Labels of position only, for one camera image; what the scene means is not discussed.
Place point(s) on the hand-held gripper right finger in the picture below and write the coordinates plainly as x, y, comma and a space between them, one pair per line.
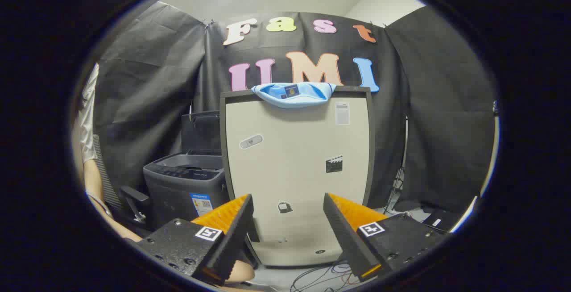
345, 234

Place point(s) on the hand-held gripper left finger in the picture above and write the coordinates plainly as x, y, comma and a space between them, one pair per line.
232, 243

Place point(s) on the grey washing machine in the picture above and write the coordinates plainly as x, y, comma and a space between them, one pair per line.
174, 193

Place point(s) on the light blue garment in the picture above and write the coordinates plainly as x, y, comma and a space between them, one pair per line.
294, 98

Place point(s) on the metal tripod stand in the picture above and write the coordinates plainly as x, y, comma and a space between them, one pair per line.
401, 167

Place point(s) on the black box on floor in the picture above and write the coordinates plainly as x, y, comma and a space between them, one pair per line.
444, 220

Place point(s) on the black office chair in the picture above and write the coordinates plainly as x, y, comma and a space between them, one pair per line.
134, 198

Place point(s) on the black backdrop cloth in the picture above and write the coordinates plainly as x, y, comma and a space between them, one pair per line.
437, 104

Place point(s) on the person's white shirt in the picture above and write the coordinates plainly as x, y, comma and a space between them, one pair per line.
87, 118

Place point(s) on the beige cabinet with dark frame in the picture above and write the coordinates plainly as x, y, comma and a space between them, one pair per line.
294, 149

